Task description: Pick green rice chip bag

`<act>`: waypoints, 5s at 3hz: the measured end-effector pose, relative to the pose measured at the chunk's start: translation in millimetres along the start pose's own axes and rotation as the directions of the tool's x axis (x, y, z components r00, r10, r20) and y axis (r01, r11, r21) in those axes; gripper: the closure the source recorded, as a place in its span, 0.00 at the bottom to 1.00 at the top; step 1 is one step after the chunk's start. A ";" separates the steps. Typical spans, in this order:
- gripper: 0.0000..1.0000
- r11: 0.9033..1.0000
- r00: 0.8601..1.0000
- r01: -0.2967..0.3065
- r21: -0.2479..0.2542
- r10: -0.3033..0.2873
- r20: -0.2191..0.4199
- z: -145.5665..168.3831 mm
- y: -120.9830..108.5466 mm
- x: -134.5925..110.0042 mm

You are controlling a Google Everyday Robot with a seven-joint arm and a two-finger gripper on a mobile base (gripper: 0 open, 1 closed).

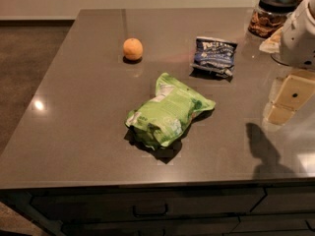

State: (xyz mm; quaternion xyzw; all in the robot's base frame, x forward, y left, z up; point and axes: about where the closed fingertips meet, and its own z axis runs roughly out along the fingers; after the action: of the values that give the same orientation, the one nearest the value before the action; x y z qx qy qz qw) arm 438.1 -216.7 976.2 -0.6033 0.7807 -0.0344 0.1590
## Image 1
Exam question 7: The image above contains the pale snack packet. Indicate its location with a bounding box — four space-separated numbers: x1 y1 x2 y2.
259 28 283 54

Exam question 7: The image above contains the right dark drawer front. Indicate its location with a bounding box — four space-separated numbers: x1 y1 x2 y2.
252 187 315 213

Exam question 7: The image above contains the orange fruit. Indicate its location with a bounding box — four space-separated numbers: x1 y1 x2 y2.
123 38 144 61

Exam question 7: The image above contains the glass jar with black lid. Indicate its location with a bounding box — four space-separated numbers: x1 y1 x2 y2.
248 0 297 38

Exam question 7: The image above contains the green rice chip bag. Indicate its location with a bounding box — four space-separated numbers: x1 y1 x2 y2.
125 73 216 150

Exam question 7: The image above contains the blue snack bag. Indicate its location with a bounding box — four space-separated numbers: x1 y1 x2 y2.
191 36 237 78

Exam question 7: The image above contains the dark drawer front with handle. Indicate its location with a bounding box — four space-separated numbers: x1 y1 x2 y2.
31 188 265 221

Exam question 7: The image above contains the lower dark drawer front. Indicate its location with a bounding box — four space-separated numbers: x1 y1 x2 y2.
62 217 239 236

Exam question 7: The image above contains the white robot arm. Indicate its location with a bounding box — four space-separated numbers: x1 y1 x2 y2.
264 0 315 126

